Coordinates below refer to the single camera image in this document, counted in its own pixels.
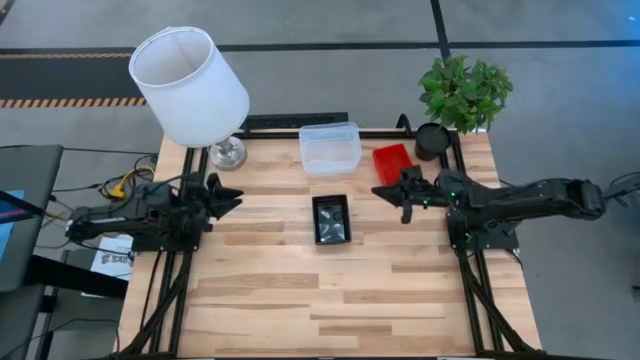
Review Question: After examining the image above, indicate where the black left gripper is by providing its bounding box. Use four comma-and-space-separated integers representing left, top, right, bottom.
167, 173, 245, 234

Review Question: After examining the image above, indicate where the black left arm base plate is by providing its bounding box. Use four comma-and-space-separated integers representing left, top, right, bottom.
130, 219, 204, 253

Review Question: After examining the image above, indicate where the clear plastic container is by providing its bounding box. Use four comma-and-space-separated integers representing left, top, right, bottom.
298, 121, 363, 179

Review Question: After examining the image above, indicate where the white shade table lamp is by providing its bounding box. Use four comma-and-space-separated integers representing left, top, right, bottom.
128, 25, 251, 172

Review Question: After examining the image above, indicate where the black ribbed floor strip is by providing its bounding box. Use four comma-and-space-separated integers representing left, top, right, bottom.
239, 112, 350, 130

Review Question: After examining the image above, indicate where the black desk crossbar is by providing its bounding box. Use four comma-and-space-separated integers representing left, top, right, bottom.
24, 254, 129, 301

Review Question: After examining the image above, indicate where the blue sheet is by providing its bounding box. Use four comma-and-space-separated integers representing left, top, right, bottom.
0, 188, 25, 261

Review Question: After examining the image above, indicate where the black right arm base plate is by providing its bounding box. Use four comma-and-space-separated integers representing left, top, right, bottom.
446, 209, 520, 251

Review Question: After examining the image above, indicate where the grey side desk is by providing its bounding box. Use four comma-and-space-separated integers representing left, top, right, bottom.
0, 144, 65, 294

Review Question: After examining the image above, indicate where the white printed paper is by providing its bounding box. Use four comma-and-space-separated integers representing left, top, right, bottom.
90, 234, 135, 282

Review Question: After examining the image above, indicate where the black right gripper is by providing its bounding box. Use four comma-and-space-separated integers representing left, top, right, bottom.
371, 166, 444, 225

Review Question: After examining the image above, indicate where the green plant in black pot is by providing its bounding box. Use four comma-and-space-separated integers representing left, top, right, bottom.
414, 53, 515, 162

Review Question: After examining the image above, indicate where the yellow cable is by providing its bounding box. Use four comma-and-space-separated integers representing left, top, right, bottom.
44, 167, 156, 224

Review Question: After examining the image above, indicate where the black aluminium table frame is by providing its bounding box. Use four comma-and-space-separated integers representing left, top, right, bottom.
115, 127, 546, 359

